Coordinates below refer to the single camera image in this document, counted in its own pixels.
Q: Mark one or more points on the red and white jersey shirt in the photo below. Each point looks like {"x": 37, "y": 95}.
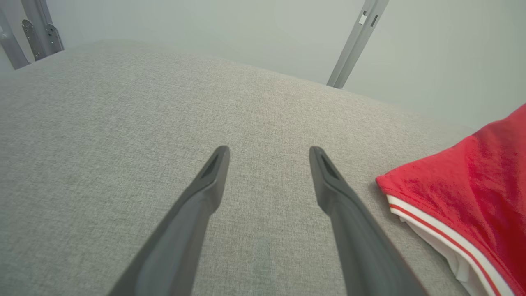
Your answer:
{"x": 472, "y": 185}

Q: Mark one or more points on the grey metal double post frame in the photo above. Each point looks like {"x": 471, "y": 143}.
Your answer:
{"x": 355, "y": 45}

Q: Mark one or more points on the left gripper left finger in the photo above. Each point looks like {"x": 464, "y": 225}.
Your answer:
{"x": 181, "y": 238}

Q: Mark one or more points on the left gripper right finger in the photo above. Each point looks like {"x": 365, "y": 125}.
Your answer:
{"x": 357, "y": 238}

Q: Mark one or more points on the grey metal frame with plates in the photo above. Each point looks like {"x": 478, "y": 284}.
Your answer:
{"x": 33, "y": 33}

